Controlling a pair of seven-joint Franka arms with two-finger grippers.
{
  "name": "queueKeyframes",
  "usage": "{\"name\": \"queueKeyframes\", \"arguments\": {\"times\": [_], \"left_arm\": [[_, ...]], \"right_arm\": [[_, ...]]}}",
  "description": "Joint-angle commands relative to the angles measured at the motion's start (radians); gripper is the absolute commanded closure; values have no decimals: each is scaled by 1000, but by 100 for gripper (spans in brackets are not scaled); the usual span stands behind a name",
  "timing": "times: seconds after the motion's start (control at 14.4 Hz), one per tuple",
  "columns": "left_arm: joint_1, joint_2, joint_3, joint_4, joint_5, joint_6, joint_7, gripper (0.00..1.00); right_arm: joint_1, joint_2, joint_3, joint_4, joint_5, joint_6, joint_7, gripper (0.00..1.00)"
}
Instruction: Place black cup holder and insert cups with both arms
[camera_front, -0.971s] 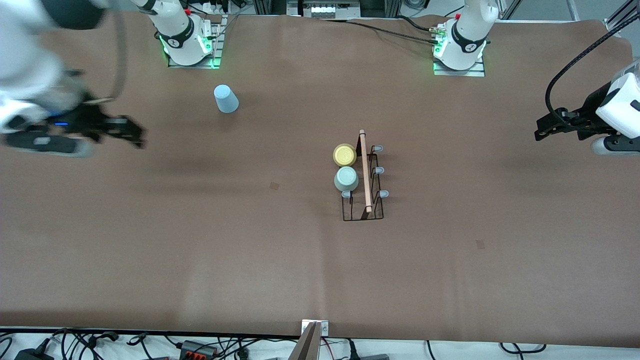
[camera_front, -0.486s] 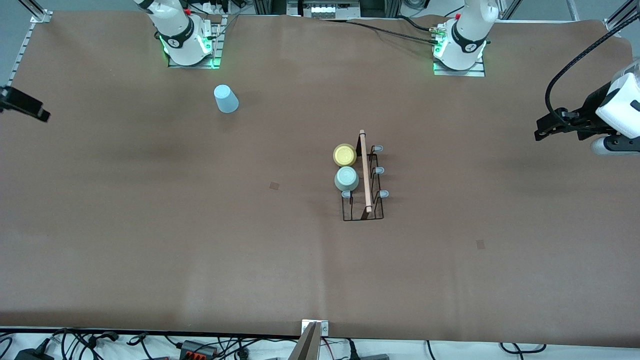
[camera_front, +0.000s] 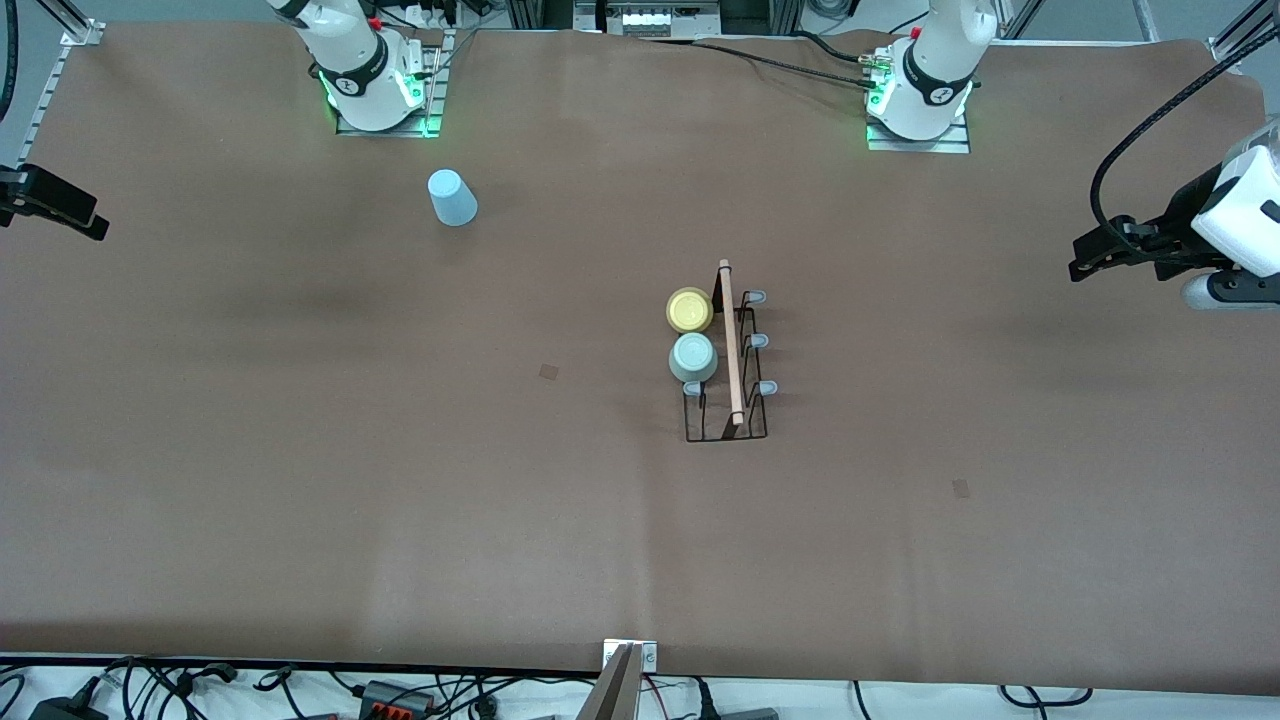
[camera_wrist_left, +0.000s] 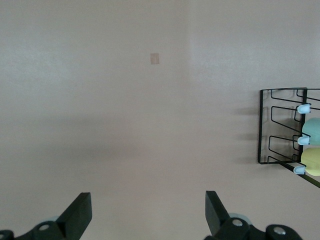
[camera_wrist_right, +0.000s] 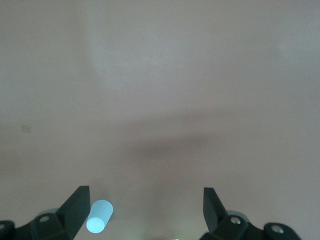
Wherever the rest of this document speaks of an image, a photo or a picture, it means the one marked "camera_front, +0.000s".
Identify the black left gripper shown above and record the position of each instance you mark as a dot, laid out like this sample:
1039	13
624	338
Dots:
1178	225

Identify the light blue plastic cup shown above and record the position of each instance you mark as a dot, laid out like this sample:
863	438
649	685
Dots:
453	200

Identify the grey control box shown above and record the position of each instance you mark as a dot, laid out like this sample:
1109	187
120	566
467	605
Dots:
645	18

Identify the brown table cover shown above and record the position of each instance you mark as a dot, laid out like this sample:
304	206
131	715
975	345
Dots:
640	550

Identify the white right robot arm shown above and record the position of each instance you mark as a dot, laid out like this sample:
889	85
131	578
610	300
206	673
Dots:
350	60

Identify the mint green plastic cup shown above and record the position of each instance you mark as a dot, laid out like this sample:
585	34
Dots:
692	357

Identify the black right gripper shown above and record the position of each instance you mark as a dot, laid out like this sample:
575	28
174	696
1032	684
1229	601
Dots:
40	192

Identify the black power adapter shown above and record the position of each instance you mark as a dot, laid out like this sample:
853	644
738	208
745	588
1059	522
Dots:
65	710

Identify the aluminium frame rail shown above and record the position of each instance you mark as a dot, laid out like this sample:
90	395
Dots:
1235	45
55	80

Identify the yellow plastic cup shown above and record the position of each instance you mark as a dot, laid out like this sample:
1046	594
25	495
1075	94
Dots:
689	311

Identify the white power strip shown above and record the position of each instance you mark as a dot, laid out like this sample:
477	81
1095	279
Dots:
430	14

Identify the orange black connector block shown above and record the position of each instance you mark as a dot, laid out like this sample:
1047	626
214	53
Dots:
395	697

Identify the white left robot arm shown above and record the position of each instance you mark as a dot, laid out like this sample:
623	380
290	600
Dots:
930	60

